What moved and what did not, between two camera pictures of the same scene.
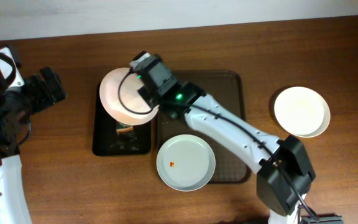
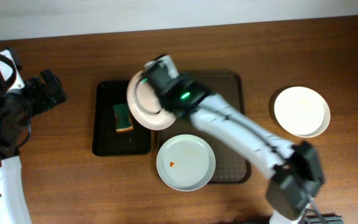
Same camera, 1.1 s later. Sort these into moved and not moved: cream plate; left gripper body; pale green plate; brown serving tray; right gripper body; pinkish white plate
Moved: right gripper body; pinkish white plate
Not moved: cream plate; left gripper body; brown serving tray; pale green plate
